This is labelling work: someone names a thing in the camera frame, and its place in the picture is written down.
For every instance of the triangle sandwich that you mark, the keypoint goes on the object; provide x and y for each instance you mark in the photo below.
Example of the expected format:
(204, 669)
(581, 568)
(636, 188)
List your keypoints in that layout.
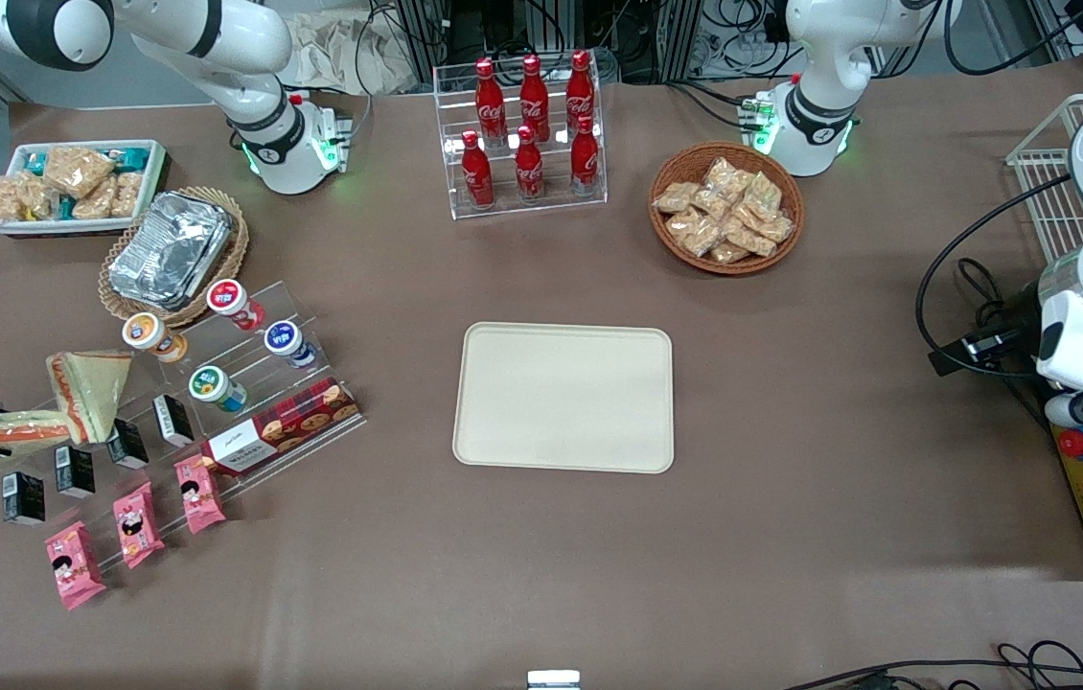
(29, 429)
(96, 393)

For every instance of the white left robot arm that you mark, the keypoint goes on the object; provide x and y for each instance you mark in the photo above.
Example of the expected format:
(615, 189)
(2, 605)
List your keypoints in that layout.
(819, 115)

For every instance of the beige rectangular tray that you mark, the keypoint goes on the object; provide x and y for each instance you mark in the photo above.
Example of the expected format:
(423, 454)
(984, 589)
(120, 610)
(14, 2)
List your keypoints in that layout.
(565, 398)

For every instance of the small black carton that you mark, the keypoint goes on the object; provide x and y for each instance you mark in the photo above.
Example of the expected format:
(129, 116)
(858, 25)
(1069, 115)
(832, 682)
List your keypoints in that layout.
(127, 445)
(24, 498)
(173, 420)
(76, 471)

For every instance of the red emergency stop button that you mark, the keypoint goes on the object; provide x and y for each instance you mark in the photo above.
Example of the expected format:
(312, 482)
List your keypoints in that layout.
(1078, 443)

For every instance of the pink snack packet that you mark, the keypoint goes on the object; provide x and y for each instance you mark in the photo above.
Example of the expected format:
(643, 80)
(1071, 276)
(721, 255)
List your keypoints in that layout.
(137, 525)
(75, 567)
(199, 494)

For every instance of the orange-lid yogurt cup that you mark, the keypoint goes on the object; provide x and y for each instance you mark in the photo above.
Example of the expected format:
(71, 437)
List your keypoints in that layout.
(147, 333)

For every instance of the clear-wrapped crispy snack pack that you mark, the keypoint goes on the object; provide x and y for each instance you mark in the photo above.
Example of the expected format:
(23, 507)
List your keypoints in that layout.
(0, 199)
(126, 195)
(77, 171)
(38, 199)
(93, 203)

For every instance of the clear acrylic stepped display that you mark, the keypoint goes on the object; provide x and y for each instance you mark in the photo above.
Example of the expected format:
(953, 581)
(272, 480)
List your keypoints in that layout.
(187, 335)

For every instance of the green-lid yogurt cup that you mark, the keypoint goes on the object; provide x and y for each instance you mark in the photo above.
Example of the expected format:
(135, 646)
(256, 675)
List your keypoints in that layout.
(209, 384)

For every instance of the silver foil container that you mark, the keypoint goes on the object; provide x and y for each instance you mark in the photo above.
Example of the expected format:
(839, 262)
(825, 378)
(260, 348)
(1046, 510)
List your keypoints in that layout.
(168, 251)

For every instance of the teal snack pack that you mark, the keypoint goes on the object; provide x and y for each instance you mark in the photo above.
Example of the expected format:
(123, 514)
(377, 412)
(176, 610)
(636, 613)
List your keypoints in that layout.
(131, 158)
(35, 163)

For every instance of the red-lid yogurt cup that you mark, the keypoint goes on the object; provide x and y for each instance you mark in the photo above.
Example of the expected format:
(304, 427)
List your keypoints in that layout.
(230, 299)

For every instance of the white rectangular snack bin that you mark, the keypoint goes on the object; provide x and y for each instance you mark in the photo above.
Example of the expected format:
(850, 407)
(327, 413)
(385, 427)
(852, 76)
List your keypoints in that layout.
(153, 172)

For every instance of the oval tan wicker basket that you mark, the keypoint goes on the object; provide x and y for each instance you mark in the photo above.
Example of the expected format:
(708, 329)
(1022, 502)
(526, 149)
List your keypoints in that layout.
(235, 249)

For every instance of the red plaid cookie box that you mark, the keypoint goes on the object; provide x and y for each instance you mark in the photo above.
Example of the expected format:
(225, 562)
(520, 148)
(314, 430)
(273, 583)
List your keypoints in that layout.
(283, 426)

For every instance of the blue-lid yogurt cup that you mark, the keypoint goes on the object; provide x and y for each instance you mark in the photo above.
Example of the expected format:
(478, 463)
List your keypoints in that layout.
(285, 338)

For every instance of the clear-wrapped rice cracker pack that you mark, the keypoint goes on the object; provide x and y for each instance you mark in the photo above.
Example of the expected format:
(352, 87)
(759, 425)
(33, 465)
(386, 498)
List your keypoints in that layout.
(693, 233)
(712, 203)
(750, 240)
(725, 176)
(776, 228)
(762, 196)
(676, 197)
(728, 253)

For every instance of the brown table cover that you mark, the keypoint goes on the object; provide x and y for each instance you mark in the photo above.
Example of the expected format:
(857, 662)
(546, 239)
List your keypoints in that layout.
(791, 527)

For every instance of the round brown wicker basket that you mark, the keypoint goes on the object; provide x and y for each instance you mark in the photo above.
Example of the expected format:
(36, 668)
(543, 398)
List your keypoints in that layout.
(666, 235)

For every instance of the crumpled beige cloth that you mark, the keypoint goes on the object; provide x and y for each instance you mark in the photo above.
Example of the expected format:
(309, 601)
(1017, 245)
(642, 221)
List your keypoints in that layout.
(331, 53)

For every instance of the red cola bottle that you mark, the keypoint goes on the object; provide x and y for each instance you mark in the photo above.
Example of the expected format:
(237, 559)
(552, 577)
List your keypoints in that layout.
(580, 91)
(586, 163)
(477, 177)
(490, 101)
(534, 96)
(529, 172)

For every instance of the clear acrylic bottle rack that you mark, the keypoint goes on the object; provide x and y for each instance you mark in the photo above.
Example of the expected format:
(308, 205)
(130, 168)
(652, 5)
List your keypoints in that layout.
(446, 96)

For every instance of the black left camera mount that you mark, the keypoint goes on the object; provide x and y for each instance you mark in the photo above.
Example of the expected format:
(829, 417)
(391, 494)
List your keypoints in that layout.
(987, 345)

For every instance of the grey metal frame bar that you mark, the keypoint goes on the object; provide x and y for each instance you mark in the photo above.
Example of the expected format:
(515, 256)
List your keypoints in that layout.
(3, 88)

